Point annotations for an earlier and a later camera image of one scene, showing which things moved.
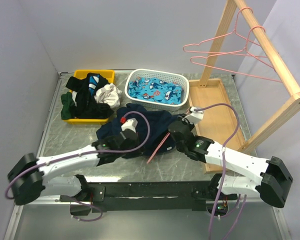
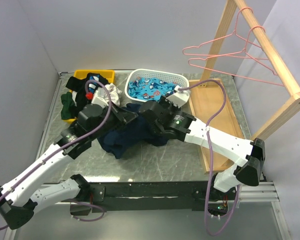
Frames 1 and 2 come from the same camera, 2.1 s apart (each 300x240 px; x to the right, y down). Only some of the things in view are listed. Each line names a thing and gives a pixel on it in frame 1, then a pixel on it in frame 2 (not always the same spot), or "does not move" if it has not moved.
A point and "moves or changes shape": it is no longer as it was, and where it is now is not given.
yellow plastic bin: (109, 74) does not move
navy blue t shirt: (153, 128) moves or changes shape
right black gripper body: (186, 121) to (166, 105)
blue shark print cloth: (156, 90) does not move
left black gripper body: (133, 153) to (114, 121)
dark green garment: (67, 111) does not move
